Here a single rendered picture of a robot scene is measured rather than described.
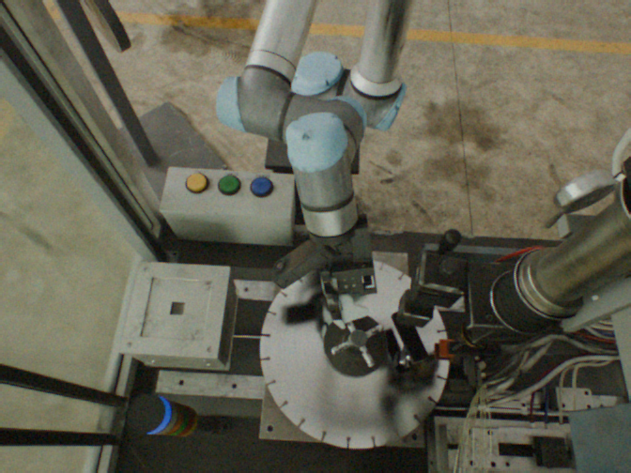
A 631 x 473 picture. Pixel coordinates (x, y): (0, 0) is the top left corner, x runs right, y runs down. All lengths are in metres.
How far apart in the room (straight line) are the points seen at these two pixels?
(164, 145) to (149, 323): 1.41
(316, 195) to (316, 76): 0.53
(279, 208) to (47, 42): 0.50
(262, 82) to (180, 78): 1.83
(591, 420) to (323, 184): 0.39
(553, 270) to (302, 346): 0.47
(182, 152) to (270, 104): 1.53
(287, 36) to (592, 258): 0.50
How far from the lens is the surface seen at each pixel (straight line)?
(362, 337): 0.76
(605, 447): 0.54
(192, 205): 0.99
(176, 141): 2.23
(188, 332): 0.89
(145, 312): 0.92
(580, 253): 0.43
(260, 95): 0.68
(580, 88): 2.80
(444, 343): 0.82
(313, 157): 0.55
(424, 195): 2.09
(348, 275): 0.66
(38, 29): 0.71
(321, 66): 1.09
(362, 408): 0.80
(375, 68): 1.00
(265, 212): 0.96
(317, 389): 0.79
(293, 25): 0.73
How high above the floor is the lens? 1.74
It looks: 65 degrees down
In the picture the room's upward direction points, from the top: 3 degrees clockwise
